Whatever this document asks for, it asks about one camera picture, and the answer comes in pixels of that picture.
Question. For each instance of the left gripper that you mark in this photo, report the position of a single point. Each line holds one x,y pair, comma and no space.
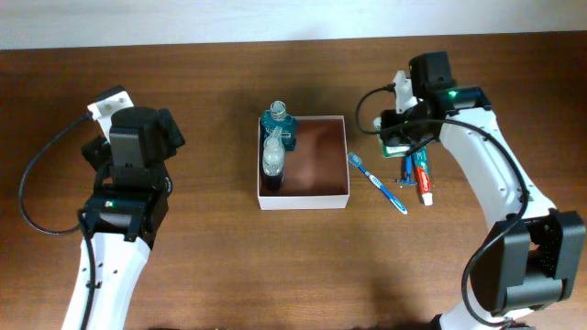
99,155

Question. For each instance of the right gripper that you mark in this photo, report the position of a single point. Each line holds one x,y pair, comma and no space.
392,134

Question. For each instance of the green dental floss pack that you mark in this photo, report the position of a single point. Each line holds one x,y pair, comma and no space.
389,152

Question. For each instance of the blue white toothbrush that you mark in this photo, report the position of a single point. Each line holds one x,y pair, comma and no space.
356,162

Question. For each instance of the clear spray bottle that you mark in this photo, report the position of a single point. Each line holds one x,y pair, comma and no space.
273,160

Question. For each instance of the blue mouthwash bottle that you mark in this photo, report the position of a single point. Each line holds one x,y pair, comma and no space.
277,116

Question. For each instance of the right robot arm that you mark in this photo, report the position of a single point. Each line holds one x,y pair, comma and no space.
530,257

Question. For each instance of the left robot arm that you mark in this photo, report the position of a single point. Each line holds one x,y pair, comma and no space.
120,220

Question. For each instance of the red green toothpaste tube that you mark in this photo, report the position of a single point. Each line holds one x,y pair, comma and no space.
422,174

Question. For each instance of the white cardboard box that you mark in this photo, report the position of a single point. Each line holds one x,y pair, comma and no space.
317,172

